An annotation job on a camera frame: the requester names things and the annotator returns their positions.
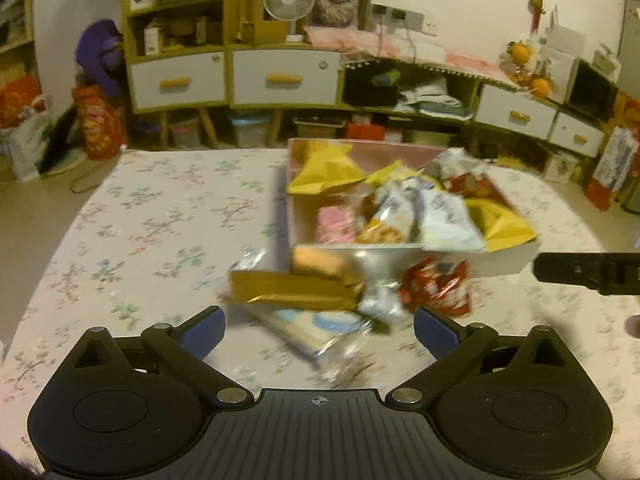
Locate silver foil snack packet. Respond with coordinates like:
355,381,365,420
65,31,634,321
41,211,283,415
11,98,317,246
350,250,416,326

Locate yellow green snack packet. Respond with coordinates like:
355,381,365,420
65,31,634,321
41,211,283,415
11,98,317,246
365,160,421,189

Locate white blue snack packet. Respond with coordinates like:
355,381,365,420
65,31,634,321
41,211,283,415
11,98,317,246
250,305,377,377
372,180,426,241

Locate large yellow snack packet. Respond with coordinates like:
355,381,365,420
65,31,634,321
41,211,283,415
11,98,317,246
286,141,368,196

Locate long wooden low cabinet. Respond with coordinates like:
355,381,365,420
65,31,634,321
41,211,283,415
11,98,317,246
340,55,609,162

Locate red white snack packet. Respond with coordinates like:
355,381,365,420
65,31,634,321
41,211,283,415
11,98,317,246
400,257,474,317

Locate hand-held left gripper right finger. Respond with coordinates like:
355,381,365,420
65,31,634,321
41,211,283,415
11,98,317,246
385,305,564,406

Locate purple plush hat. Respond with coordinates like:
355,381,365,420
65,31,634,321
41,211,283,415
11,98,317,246
75,20,126,101

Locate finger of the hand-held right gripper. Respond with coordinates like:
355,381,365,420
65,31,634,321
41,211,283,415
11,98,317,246
532,252,640,296

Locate black microwave oven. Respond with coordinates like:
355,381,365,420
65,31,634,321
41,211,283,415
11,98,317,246
567,60,619,109

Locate pink wrapped snack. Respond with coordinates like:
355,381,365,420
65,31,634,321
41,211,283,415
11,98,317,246
316,205,359,244

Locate white drawer wooden handle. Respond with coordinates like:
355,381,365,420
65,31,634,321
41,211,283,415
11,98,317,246
547,112,606,158
231,49,341,107
474,84,559,136
127,51,227,111

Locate clear bin black lid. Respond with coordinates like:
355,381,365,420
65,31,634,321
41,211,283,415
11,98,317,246
294,116,346,139

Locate tall wooden shelf cabinet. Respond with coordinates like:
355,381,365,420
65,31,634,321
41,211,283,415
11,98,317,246
122,0,230,150

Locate clear bin yellow contents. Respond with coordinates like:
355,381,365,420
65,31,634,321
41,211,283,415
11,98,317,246
407,129,456,147

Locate white snack packet black print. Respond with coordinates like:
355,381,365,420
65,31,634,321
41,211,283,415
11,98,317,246
417,187,487,253

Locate wooden drawer cabinet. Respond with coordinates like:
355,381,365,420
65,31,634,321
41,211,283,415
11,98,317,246
225,0,344,148

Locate small clear storage bin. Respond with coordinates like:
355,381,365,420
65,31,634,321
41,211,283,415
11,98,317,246
170,117,201,149

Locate pink cloth cover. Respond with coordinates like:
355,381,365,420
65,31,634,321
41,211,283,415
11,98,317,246
304,25,517,82

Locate floral printed cloth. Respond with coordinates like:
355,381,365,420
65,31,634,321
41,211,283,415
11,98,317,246
0,147,640,480

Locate pink cardboard box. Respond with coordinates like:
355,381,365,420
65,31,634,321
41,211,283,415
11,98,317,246
285,137,542,279

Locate red gift bag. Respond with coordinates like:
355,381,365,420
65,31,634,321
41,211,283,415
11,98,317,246
0,76,44,129

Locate clear bin blue lid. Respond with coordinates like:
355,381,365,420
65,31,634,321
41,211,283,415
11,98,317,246
230,115,271,149

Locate pile of white papers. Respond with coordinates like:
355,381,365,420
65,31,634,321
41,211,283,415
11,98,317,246
397,77,476,121

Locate brown cardboard box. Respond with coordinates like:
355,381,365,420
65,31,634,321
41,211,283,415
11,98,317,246
251,20,289,46

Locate red flat box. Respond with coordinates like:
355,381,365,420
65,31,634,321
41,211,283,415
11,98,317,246
346,122,404,144

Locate white plastic bag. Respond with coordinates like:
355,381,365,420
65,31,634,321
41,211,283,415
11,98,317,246
2,95,56,182

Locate crinkled silver snack packet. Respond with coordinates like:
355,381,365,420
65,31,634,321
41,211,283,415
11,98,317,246
432,147,494,181

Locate red white paper bag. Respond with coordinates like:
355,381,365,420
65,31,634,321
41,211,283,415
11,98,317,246
585,125,640,212

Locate wall socket strip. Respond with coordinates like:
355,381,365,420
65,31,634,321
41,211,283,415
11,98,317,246
372,4,426,31

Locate black flat board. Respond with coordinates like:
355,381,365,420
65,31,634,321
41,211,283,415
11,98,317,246
39,107,84,177

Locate orange wrapped snack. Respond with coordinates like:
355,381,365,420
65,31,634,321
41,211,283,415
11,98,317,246
290,246,351,281

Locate yellow crinkled snack packet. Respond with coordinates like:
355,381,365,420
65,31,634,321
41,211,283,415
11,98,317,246
467,197,539,254

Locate orange cookie snack packet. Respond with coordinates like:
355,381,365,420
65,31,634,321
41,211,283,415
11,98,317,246
356,212,409,245

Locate white carton box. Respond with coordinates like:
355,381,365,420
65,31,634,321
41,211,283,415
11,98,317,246
544,25,582,97

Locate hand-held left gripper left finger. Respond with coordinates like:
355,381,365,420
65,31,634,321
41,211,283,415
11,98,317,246
75,305,255,406

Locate white floral box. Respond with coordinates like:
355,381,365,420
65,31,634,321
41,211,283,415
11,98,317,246
542,152,581,184

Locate gold foil snack packet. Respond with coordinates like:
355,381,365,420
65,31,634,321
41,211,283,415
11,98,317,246
227,251,359,314

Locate red patterned sack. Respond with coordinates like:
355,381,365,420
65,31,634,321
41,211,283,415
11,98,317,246
71,85,129,161

